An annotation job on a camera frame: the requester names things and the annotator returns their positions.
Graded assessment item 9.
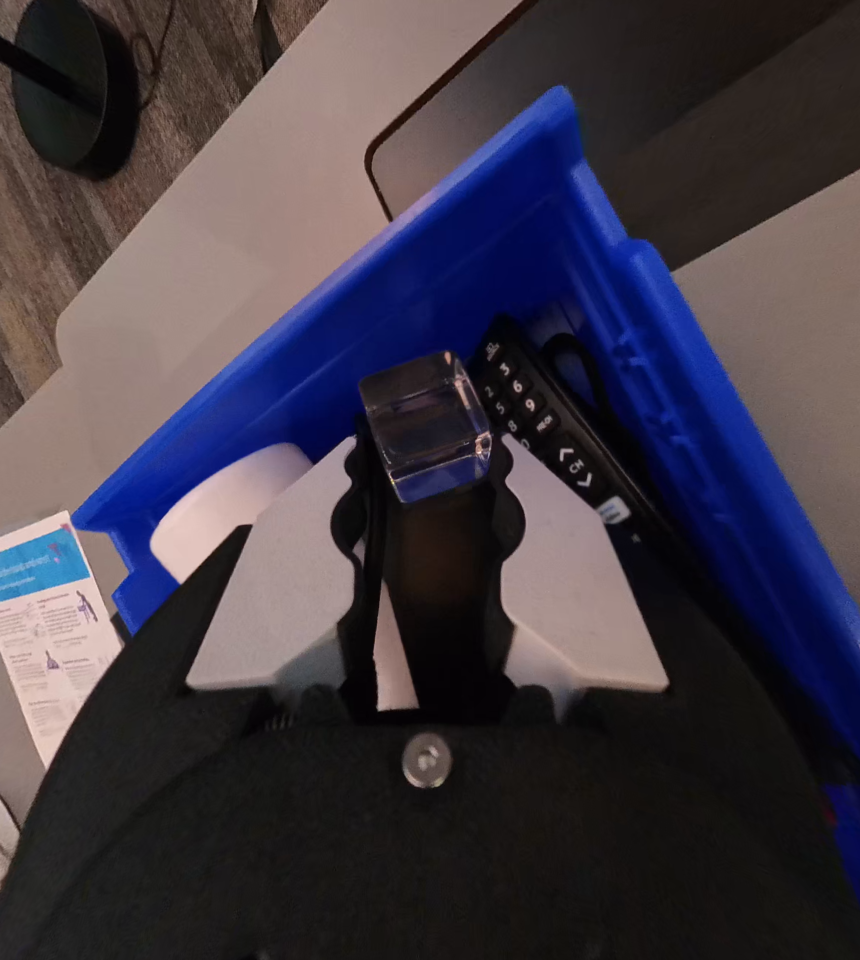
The black round-base floor stand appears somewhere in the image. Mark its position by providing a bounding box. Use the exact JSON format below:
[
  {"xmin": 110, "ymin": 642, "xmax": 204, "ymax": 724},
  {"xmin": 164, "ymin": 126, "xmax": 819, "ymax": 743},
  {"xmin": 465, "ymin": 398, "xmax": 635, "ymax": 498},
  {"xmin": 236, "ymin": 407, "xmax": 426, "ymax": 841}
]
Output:
[{"xmin": 0, "ymin": 0, "xmax": 140, "ymax": 181}]

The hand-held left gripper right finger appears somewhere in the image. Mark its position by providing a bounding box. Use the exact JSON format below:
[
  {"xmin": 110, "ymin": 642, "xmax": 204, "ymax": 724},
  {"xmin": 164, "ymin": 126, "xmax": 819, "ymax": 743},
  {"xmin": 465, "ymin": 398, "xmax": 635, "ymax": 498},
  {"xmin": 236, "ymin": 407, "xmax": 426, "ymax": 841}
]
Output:
[{"xmin": 486, "ymin": 433, "xmax": 671, "ymax": 710}]

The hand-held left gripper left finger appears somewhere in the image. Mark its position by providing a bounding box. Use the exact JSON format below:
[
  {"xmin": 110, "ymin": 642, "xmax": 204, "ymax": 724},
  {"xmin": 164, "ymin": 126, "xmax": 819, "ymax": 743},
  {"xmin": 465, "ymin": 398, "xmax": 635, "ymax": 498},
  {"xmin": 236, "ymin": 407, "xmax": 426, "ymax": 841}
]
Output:
[{"xmin": 184, "ymin": 433, "xmax": 386, "ymax": 695}]

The printed leaflet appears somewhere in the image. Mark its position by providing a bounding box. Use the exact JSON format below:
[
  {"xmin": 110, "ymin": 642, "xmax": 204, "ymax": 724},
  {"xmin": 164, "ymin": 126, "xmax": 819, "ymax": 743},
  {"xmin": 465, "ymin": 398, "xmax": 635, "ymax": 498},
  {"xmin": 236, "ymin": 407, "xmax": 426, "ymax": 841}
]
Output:
[{"xmin": 0, "ymin": 510, "xmax": 125, "ymax": 768}]

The blue plastic bin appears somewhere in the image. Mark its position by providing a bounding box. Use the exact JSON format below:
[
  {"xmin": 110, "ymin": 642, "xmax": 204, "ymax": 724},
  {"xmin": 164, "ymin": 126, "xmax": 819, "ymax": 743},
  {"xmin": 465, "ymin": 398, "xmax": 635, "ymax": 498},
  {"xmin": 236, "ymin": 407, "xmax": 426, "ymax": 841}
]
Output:
[{"xmin": 70, "ymin": 84, "xmax": 860, "ymax": 960}]

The clear glass cube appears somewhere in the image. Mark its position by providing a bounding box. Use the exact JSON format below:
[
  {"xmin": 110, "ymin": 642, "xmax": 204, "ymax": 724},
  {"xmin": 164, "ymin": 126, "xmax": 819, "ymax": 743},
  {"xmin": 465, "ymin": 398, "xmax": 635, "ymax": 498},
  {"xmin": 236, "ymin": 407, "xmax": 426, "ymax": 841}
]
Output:
[{"xmin": 357, "ymin": 348, "xmax": 493, "ymax": 504}]

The black remote control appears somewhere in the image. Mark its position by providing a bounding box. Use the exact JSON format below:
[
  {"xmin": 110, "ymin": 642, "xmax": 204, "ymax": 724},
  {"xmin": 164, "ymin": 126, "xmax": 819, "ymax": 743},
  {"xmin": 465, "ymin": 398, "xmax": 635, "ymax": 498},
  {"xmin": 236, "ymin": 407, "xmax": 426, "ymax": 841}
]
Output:
[{"xmin": 467, "ymin": 315, "xmax": 674, "ymax": 545}]

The white roll in bin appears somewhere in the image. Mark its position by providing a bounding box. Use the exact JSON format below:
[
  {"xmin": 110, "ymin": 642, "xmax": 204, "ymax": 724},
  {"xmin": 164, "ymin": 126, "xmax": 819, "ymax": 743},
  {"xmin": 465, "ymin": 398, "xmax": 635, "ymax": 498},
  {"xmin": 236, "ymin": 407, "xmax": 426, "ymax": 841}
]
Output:
[{"xmin": 148, "ymin": 442, "xmax": 316, "ymax": 586}]

